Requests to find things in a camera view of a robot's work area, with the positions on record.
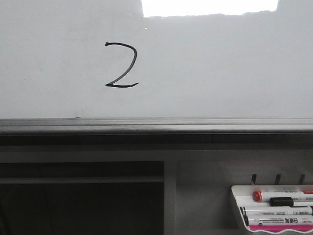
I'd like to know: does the red capped whiteboard marker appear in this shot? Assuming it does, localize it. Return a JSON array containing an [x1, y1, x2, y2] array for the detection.
[[252, 191, 313, 202]]

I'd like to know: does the short black capped marker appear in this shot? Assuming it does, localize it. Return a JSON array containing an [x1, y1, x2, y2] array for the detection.
[[269, 196, 313, 208]]

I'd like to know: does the pink marker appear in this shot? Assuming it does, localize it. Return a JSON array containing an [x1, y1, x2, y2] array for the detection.
[[249, 225, 313, 232]]

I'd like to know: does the white whiteboard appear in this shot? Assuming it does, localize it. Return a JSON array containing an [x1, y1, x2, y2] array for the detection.
[[0, 0, 313, 118]]

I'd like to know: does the grey whiteboard frame ledge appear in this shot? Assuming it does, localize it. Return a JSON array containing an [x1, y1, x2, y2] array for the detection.
[[0, 117, 313, 145]]

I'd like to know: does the white marker tray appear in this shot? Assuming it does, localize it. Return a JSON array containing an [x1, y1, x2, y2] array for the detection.
[[231, 185, 313, 235]]

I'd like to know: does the black capped white marker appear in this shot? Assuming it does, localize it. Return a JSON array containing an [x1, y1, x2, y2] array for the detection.
[[240, 206, 313, 216]]

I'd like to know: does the white marker with label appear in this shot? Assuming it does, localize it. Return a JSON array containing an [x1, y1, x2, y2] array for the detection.
[[244, 215, 313, 226]]

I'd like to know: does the grey whiteboard stand frame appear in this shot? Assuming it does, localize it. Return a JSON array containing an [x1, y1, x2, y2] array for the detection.
[[0, 143, 313, 235]]

